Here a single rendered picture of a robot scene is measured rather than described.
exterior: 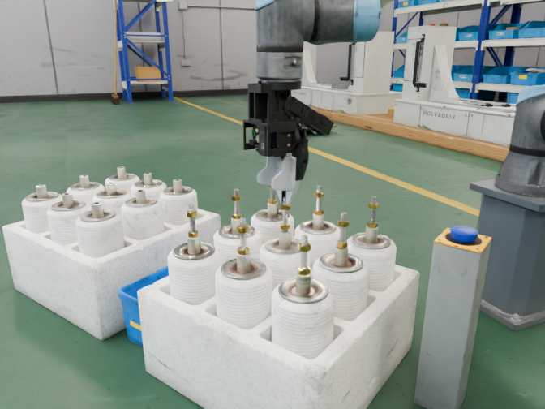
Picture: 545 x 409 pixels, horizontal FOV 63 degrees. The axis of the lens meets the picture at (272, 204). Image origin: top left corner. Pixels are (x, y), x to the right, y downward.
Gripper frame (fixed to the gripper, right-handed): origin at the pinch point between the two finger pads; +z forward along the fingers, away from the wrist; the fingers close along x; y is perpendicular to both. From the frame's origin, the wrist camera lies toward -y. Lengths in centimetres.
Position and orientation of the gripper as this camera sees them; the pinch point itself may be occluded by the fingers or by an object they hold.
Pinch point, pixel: (288, 195)
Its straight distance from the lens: 79.6
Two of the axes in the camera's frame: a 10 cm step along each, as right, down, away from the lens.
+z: 0.0, 9.5, 3.2
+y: -8.0, 1.9, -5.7
